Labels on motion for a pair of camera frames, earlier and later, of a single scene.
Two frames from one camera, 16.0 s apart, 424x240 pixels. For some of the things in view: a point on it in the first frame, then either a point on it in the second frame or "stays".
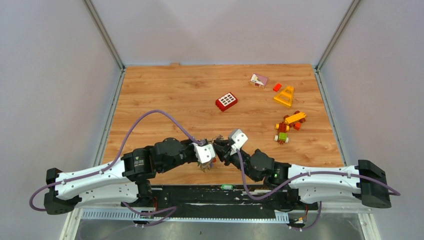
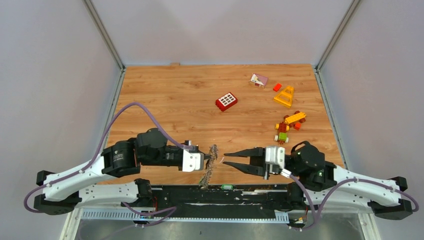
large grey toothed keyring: (207, 166) → (213, 154)
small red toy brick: (277, 87) stays
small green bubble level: (226, 187) stays
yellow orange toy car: (295, 120) stays
